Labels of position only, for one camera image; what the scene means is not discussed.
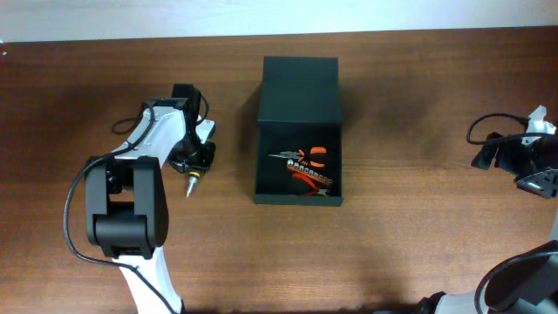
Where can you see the black open box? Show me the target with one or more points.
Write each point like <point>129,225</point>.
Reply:
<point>300,108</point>

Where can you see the yellow black stubby screwdriver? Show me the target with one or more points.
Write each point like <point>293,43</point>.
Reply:
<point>193,180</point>

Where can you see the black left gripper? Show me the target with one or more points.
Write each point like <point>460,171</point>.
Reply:
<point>192,158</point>

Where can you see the red handled small pliers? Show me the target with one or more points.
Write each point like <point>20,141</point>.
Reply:
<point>304,186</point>

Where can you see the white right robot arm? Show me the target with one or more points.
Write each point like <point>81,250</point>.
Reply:
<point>526,283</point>

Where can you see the orange socket bit rail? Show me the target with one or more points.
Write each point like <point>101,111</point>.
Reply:
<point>298,168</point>

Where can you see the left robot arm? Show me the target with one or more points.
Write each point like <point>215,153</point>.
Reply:
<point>125,202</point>

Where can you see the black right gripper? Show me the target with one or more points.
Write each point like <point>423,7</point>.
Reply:
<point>500,153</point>

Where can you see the orange black needle nose pliers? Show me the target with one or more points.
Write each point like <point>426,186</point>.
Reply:
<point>311,157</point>

